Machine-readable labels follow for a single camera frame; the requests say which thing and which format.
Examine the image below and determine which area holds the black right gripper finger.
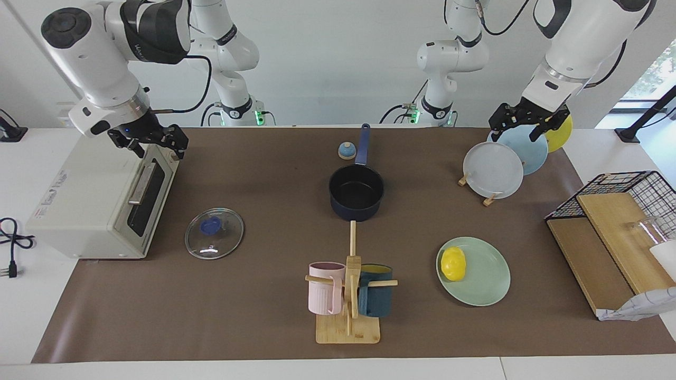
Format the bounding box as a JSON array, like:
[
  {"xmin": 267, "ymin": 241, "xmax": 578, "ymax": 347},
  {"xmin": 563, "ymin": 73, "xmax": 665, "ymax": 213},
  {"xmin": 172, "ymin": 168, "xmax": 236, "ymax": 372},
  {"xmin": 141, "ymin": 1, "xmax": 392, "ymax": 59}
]
[
  {"xmin": 161, "ymin": 125, "xmax": 189, "ymax": 160},
  {"xmin": 108, "ymin": 129, "xmax": 146, "ymax": 158}
]

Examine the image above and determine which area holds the glass lid with blue knob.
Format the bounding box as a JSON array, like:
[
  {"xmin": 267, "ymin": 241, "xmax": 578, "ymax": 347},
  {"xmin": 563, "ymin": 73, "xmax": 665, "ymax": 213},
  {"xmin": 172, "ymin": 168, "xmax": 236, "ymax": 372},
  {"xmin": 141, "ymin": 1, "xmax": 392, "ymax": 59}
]
[{"xmin": 185, "ymin": 207, "xmax": 245, "ymax": 260}]

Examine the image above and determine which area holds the yellow plate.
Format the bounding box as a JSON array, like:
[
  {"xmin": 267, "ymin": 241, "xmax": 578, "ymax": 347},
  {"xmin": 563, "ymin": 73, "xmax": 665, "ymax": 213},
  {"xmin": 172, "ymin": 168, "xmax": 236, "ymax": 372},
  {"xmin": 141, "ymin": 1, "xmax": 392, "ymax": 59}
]
[{"xmin": 544, "ymin": 113, "xmax": 573, "ymax": 154}]

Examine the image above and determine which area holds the light blue plate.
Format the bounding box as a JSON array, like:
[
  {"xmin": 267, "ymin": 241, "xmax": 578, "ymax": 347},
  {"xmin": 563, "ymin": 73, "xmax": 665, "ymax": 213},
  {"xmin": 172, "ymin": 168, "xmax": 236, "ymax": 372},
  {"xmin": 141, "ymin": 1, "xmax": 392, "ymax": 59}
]
[{"xmin": 491, "ymin": 127, "xmax": 549, "ymax": 176}]

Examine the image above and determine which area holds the grey plate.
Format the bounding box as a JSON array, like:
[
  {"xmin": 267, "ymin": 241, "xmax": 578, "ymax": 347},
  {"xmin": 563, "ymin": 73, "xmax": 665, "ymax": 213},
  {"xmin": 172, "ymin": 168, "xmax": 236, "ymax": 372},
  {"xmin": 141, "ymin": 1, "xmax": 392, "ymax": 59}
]
[{"xmin": 463, "ymin": 141, "xmax": 524, "ymax": 200}]

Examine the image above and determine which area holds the wooden plate rack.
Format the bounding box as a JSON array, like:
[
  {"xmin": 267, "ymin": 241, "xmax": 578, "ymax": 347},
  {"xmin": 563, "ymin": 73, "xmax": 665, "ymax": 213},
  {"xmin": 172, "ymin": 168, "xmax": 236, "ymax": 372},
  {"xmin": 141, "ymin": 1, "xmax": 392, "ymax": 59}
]
[{"xmin": 458, "ymin": 161, "xmax": 529, "ymax": 206}]

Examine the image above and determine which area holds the green plate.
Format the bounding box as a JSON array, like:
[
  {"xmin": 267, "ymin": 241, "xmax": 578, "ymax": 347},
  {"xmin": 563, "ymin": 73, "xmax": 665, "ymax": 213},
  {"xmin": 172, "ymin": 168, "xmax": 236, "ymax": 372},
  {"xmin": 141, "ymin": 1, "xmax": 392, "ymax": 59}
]
[{"xmin": 436, "ymin": 236, "xmax": 511, "ymax": 307}]

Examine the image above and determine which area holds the beige toaster oven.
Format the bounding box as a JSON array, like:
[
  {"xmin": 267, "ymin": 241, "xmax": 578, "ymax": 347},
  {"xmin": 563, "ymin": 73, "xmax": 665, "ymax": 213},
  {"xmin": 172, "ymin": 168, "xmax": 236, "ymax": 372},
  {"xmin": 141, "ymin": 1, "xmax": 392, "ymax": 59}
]
[{"xmin": 25, "ymin": 132, "xmax": 180, "ymax": 260}]

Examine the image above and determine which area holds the black angled stand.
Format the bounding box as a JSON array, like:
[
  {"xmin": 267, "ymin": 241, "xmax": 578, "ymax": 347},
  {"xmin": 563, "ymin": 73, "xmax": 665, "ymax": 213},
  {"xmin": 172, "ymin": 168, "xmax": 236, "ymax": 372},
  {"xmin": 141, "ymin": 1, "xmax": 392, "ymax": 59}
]
[{"xmin": 614, "ymin": 84, "xmax": 676, "ymax": 143}]

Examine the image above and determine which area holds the black desk clamp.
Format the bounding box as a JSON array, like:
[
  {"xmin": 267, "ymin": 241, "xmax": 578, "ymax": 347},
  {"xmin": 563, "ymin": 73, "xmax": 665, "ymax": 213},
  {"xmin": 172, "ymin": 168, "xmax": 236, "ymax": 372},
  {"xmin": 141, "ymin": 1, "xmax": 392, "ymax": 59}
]
[{"xmin": 0, "ymin": 108, "xmax": 28, "ymax": 143}]

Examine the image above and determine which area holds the window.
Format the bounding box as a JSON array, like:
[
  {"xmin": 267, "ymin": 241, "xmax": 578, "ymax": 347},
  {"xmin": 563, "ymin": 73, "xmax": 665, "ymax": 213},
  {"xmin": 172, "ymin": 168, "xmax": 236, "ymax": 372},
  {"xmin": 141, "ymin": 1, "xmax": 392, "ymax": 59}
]
[{"xmin": 621, "ymin": 40, "xmax": 676, "ymax": 101}]

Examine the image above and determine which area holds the wooden two-tier shelf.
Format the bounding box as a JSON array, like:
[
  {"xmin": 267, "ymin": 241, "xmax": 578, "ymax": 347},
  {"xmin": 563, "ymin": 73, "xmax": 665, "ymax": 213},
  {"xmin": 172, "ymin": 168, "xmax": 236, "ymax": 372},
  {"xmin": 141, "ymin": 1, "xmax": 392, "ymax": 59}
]
[{"xmin": 547, "ymin": 193, "xmax": 676, "ymax": 317}]

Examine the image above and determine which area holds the clear glass cup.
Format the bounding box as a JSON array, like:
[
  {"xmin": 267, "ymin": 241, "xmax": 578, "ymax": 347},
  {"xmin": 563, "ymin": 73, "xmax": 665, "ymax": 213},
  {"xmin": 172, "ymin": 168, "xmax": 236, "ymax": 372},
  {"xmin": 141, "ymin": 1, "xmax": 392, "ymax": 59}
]
[{"xmin": 626, "ymin": 216, "xmax": 667, "ymax": 249}]

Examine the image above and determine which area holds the dark blue saucepan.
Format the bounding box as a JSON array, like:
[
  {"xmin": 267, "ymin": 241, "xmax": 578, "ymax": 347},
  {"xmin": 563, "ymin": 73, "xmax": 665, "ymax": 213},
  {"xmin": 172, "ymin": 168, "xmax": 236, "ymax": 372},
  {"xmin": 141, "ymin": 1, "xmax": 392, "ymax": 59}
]
[{"xmin": 328, "ymin": 123, "xmax": 385, "ymax": 222}]

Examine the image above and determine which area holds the white cup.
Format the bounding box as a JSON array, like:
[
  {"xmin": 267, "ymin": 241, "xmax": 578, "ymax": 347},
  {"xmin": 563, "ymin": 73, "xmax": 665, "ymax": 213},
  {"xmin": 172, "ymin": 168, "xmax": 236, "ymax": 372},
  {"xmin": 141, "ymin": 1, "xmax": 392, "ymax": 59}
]
[{"xmin": 650, "ymin": 240, "xmax": 676, "ymax": 280}]

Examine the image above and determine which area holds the brown table mat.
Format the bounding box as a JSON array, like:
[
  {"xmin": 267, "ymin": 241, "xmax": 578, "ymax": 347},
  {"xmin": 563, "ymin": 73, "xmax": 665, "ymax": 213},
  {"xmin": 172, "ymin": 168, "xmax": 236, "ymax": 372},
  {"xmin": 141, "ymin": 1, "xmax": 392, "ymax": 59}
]
[{"xmin": 31, "ymin": 126, "xmax": 676, "ymax": 364}]

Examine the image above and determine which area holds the white grid-pattern paper bag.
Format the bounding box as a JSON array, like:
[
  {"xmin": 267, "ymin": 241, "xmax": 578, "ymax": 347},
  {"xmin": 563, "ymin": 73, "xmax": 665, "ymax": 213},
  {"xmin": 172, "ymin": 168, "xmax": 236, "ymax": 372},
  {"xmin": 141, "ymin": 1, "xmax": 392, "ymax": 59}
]
[{"xmin": 597, "ymin": 288, "xmax": 676, "ymax": 321}]

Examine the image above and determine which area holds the pink mug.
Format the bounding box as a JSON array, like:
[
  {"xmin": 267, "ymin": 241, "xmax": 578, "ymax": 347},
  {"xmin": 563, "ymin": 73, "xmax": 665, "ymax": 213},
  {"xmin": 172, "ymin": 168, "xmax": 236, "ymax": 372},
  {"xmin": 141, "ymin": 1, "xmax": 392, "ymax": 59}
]
[{"xmin": 308, "ymin": 262, "xmax": 346, "ymax": 316}]

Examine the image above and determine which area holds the dark teal mug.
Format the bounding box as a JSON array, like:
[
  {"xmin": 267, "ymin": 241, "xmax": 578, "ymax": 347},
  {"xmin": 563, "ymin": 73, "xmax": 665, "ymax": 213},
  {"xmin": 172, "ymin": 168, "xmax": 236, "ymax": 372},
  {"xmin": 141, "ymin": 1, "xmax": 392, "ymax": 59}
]
[{"xmin": 358, "ymin": 264, "xmax": 394, "ymax": 318}]

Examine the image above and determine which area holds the wooden mug rack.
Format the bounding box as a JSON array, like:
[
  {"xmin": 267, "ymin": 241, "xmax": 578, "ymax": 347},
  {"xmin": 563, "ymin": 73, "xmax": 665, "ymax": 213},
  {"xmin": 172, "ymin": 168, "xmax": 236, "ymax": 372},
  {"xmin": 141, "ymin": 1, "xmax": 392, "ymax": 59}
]
[{"xmin": 305, "ymin": 221, "xmax": 398, "ymax": 345}]

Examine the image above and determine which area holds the black right base cable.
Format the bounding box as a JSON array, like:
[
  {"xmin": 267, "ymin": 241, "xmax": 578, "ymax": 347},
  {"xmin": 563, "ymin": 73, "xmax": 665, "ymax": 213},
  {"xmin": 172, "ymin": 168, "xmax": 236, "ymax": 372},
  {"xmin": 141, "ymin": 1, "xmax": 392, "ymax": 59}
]
[{"xmin": 201, "ymin": 102, "xmax": 222, "ymax": 127}]

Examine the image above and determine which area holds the black base cable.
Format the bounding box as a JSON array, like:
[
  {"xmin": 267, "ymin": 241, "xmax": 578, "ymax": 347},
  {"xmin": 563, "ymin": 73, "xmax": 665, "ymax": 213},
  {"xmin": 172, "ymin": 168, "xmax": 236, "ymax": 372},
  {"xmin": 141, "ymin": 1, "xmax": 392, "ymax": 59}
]
[
  {"xmin": 379, "ymin": 79, "xmax": 429, "ymax": 125},
  {"xmin": 201, "ymin": 102, "xmax": 222, "ymax": 127}
]

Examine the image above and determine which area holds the white wall socket strip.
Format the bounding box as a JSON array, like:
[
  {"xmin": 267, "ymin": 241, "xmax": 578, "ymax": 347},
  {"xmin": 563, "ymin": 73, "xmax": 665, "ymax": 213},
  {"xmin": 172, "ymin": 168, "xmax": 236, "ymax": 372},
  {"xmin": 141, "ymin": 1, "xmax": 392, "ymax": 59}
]
[{"xmin": 57, "ymin": 102, "xmax": 85, "ymax": 128}]

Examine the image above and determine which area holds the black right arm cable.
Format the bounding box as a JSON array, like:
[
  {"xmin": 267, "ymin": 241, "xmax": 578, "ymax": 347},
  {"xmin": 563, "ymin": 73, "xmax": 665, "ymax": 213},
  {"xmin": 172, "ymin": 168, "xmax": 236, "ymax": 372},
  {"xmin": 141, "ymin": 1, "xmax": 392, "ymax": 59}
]
[{"xmin": 151, "ymin": 54, "xmax": 213, "ymax": 115}]

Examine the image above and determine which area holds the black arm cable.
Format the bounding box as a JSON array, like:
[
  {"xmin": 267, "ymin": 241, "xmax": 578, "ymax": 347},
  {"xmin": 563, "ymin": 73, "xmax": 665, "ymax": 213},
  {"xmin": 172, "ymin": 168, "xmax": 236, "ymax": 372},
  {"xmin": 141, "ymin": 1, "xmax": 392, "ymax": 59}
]
[
  {"xmin": 151, "ymin": 54, "xmax": 213, "ymax": 115},
  {"xmin": 475, "ymin": 0, "xmax": 627, "ymax": 89}
]

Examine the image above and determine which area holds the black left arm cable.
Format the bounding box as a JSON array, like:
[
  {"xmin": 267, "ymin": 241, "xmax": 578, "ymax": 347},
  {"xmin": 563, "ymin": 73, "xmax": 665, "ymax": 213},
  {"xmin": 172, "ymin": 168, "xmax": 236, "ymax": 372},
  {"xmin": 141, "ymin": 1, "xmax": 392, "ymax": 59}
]
[{"xmin": 475, "ymin": 0, "xmax": 627, "ymax": 89}]

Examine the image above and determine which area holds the black wire basket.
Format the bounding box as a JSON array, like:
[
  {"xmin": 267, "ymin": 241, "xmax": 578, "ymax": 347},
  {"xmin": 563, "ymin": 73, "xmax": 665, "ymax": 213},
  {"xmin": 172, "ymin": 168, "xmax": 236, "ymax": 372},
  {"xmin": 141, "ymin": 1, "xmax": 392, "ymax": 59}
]
[{"xmin": 546, "ymin": 170, "xmax": 676, "ymax": 238}]

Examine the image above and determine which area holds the black left base cable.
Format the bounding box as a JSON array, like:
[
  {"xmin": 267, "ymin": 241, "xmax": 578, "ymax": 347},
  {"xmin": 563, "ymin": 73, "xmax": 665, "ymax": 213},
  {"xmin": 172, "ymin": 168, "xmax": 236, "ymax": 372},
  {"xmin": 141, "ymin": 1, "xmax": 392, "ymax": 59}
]
[{"xmin": 379, "ymin": 79, "xmax": 429, "ymax": 125}]

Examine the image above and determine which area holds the black power cord with plug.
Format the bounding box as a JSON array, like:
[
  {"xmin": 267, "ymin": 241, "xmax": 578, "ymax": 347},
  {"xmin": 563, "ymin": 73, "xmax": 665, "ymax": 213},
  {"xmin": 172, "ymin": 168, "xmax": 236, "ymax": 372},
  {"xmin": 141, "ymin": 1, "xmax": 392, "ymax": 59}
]
[{"xmin": 0, "ymin": 217, "xmax": 36, "ymax": 279}]

